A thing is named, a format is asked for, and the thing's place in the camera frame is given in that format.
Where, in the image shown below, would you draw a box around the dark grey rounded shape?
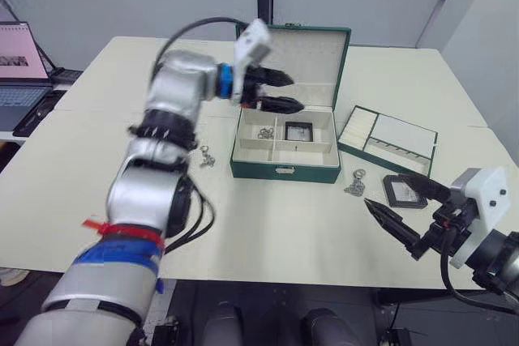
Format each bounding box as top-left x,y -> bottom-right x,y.
302,308 -> 350,346

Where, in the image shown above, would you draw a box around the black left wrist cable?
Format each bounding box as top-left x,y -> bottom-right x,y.
152,16 -> 252,79

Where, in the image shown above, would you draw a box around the black left elbow cables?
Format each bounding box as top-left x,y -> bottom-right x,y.
164,175 -> 217,256

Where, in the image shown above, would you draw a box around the black framed display case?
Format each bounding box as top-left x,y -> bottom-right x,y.
383,173 -> 431,210
283,121 -> 315,143

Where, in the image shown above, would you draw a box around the green jewelry box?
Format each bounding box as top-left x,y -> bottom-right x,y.
229,23 -> 352,182

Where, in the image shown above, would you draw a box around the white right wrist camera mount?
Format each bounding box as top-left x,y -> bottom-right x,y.
448,166 -> 511,270

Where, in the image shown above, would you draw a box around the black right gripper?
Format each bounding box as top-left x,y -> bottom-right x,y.
362,172 -> 482,262

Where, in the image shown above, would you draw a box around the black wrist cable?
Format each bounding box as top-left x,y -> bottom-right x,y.
440,228 -> 519,314
152,16 -> 252,79

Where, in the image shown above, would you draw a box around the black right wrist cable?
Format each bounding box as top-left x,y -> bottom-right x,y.
440,228 -> 519,314

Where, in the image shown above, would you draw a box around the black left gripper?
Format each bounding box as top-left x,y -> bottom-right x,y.
238,64 -> 306,115

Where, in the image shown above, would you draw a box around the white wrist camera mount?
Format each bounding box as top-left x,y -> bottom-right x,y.
448,166 -> 511,270
231,18 -> 273,106

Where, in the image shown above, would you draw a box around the black floor box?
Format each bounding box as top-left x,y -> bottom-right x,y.
152,315 -> 182,346

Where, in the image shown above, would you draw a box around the black flat device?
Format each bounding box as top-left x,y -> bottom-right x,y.
50,66 -> 84,86

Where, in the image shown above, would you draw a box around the green jewelry tray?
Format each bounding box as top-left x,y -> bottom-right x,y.
337,105 -> 440,177

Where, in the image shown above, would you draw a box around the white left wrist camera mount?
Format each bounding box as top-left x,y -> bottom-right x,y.
231,18 -> 273,106

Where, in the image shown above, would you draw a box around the open laptop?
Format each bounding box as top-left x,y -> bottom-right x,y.
0,19 -> 56,120

